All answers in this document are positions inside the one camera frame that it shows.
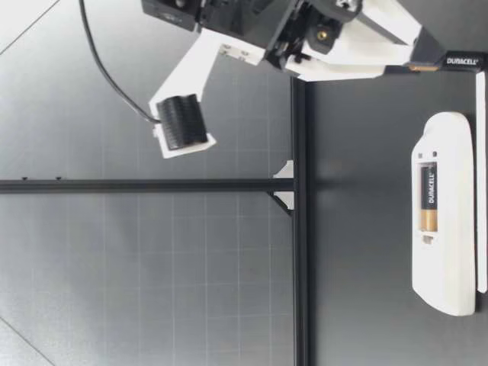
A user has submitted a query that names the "black and gold battery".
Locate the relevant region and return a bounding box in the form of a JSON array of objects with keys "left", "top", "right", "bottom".
[
  {"left": 419, "top": 162, "right": 438, "bottom": 232},
  {"left": 409, "top": 51, "right": 484, "bottom": 74}
]

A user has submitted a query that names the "black frame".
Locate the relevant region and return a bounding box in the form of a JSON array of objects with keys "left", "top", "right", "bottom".
[{"left": 0, "top": 75, "right": 318, "bottom": 366}]

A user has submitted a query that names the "white remote control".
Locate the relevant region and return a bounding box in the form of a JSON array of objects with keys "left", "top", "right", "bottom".
[{"left": 410, "top": 111, "right": 478, "bottom": 317}]

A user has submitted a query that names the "black camera cable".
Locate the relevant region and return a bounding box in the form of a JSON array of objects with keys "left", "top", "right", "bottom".
[{"left": 79, "top": 0, "right": 162, "bottom": 125}]

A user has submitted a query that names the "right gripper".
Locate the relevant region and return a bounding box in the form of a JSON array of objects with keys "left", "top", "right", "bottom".
[{"left": 196, "top": 0, "right": 440, "bottom": 83}]

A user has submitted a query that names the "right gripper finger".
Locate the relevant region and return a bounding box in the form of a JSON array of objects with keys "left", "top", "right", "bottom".
[{"left": 303, "top": 0, "right": 448, "bottom": 66}]

